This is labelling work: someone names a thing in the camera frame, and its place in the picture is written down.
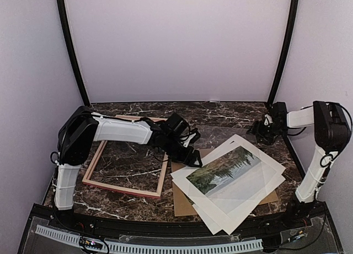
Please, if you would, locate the white mat board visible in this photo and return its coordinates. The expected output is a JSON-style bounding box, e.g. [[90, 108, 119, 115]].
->
[[172, 134, 285, 234]]

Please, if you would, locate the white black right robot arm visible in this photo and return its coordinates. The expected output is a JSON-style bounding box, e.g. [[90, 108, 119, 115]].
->
[[247, 101, 352, 204]]

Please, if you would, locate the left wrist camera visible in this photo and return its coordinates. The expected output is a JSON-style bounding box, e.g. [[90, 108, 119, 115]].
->
[[166, 113, 189, 135]]

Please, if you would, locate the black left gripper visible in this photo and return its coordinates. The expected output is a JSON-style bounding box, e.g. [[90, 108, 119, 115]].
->
[[162, 134, 202, 167]]

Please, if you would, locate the clear acrylic sheet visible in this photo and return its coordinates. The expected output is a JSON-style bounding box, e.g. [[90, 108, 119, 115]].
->
[[190, 124, 279, 210]]

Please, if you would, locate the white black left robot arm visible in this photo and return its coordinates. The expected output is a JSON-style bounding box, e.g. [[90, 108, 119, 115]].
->
[[54, 106, 202, 230]]

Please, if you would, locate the brown cardboard backing board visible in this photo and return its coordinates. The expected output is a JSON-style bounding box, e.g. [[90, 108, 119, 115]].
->
[[171, 149, 279, 217]]

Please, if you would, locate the small circuit board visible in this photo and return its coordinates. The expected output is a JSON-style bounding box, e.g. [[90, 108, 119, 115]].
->
[[79, 237, 103, 250]]

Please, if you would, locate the black corner post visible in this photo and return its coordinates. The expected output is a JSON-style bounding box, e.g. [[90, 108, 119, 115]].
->
[[56, 0, 90, 106], [266, 0, 299, 106]]

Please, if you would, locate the black left corner post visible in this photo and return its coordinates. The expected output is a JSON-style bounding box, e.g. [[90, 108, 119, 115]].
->
[[56, 0, 90, 106]]

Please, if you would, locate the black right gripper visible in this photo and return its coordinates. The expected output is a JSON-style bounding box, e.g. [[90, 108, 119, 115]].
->
[[247, 121, 287, 145]]

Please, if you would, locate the grey slotted cable duct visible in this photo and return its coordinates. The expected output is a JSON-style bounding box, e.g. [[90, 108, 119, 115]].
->
[[35, 225, 263, 253]]

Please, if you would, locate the light wooden picture frame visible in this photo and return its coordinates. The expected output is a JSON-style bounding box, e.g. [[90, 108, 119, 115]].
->
[[82, 114, 169, 199]]

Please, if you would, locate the black right corner post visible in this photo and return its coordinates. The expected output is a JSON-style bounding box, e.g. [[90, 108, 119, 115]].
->
[[266, 0, 299, 106]]

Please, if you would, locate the landscape photo print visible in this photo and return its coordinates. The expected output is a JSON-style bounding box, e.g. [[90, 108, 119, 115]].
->
[[186, 145, 262, 235]]

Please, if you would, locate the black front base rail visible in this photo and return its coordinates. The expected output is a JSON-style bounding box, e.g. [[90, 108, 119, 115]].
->
[[18, 203, 344, 253]]

